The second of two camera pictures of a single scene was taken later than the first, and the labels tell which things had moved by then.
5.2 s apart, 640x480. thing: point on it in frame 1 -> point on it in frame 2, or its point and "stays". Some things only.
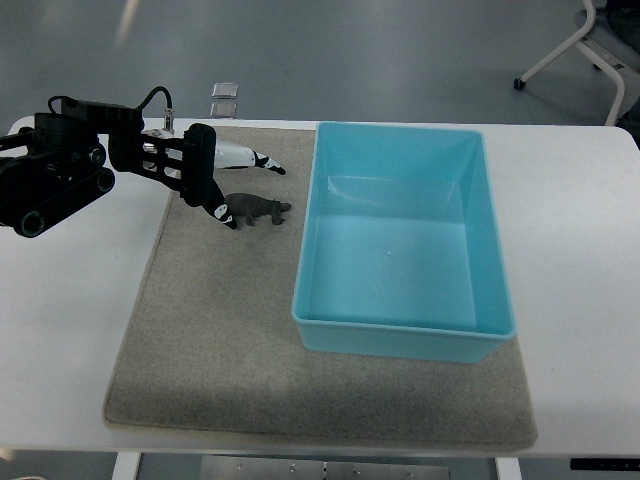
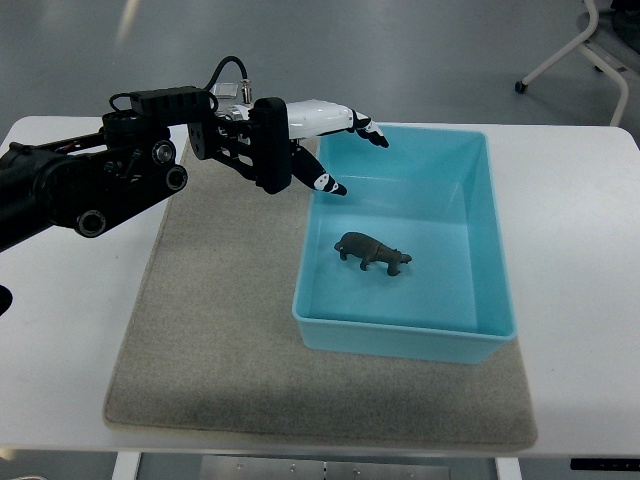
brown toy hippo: x=250 y=206 -> x=368 y=250
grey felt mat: x=212 y=345 stays
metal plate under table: x=228 y=467 stays
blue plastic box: x=400 y=253 stays
